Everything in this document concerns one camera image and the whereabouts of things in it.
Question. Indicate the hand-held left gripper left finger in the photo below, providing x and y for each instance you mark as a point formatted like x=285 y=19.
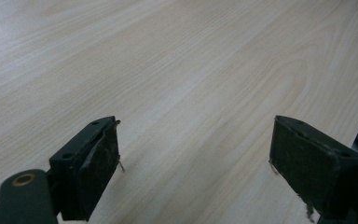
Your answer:
x=84 y=174

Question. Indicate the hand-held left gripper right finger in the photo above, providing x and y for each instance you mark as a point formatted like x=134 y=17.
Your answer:
x=310 y=168

